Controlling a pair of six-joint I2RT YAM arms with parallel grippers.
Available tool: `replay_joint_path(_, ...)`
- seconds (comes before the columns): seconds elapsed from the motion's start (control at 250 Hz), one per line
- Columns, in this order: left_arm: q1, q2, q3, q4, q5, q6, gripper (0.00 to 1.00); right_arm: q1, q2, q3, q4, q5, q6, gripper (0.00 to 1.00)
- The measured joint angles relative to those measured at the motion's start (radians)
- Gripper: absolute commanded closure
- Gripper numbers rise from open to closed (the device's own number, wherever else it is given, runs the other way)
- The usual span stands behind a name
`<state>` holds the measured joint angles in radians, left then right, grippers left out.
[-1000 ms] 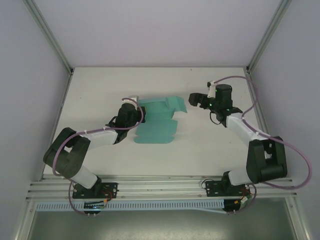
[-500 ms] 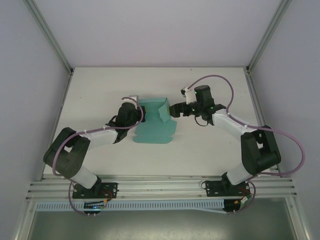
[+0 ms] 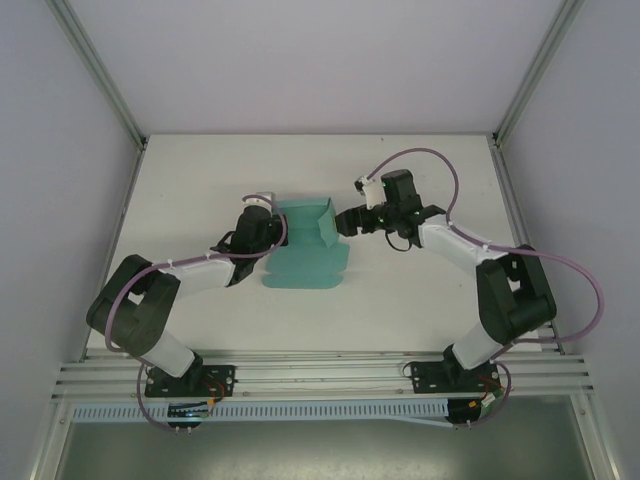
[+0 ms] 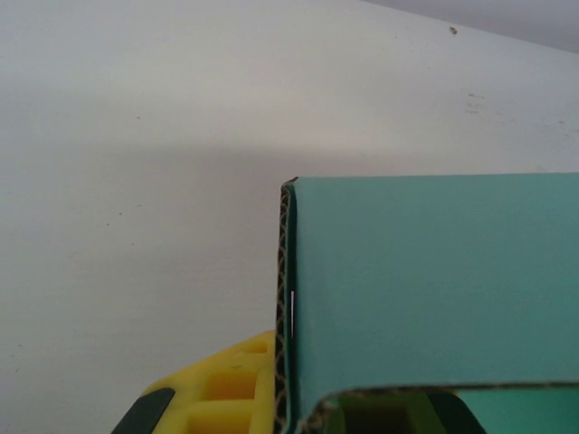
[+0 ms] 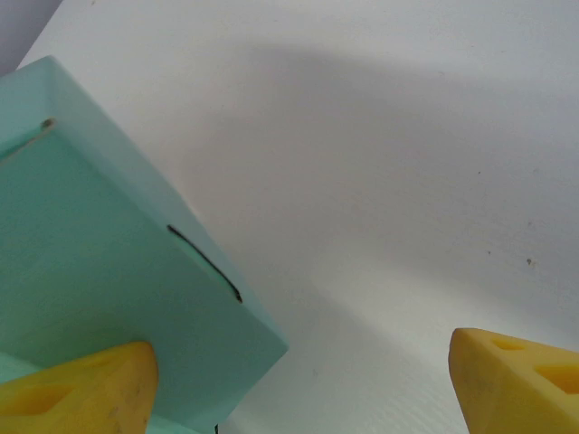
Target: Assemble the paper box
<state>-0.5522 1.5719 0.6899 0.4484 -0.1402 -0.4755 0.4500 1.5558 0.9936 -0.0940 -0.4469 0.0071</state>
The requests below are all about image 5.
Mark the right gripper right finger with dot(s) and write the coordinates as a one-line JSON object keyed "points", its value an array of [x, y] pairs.
{"points": [[515, 389]]}

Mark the teal paper box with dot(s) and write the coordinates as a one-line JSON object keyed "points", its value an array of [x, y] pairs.
{"points": [[90, 235]]}

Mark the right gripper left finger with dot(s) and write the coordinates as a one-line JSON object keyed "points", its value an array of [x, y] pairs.
{"points": [[90, 393]]}

